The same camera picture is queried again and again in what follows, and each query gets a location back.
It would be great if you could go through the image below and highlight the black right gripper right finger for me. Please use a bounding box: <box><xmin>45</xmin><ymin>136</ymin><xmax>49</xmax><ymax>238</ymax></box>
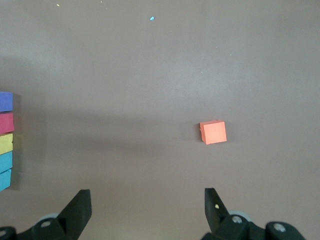
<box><xmin>202</xmin><ymin>187</ymin><xmax>307</xmax><ymax>240</ymax></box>

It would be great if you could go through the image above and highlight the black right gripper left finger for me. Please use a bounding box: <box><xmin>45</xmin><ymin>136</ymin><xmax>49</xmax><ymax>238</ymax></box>
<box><xmin>0</xmin><ymin>189</ymin><xmax>93</xmax><ymax>240</ymax></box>

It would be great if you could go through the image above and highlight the blue foam block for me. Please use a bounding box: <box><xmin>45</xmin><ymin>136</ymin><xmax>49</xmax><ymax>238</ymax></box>
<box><xmin>0</xmin><ymin>168</ymin><xmax>13</xmax><ymax>193</ymax></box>
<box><xmin>0</xmin><ymin>151</ymin><xmax>13</xmax><ymax>174</ymax></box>

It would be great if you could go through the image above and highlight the yellow foam block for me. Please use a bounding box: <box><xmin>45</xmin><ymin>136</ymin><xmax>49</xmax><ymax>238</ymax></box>
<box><xmin>0</xmin><ymin>133</ymin><xmax>14</xmax><ymax>156</ymax></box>

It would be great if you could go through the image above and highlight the red foam block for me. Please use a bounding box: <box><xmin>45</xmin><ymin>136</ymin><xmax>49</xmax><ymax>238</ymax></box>
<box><xmin>0</xmin><ymin>112</ymin><xmax>15</xmax><ymax>135</ymax></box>

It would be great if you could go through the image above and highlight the purple foam block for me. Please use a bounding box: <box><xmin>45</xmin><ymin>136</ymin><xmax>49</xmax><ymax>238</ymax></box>
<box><xmin>0</xmin><ymin>91</ymin><xmax>14</xmax><ymax>113</ymax></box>

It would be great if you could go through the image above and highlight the orange foam block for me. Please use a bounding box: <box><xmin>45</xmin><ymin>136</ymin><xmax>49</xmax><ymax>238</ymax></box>
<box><xmin>199</xmin><ymin>119</ymin><xmax>228</xmax><ymax>145</ymax></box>

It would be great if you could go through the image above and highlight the paper table cover sheet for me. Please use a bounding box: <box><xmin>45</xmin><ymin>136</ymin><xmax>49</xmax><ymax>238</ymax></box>
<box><xmin>0</xmin><ymin>0</ymin><xmax>320</xmax><ymax>240</ymax></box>

